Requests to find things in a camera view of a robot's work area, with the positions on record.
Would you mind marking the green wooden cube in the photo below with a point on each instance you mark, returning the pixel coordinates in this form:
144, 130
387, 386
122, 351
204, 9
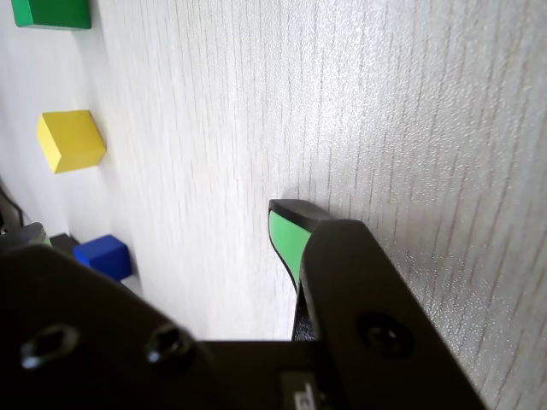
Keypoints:
51, 13

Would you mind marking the yellow wooden cube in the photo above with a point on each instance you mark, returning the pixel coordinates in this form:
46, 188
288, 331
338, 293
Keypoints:
70, 138

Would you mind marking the black box lid tray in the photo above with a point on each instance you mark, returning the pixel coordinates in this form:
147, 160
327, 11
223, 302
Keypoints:
64, 243

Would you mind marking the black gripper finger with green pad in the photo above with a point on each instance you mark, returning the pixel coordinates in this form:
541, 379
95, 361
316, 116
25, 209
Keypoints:
354, 277
64, 307

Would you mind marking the blue wooden cube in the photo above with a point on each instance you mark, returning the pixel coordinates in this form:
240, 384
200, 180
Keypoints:
102, 256

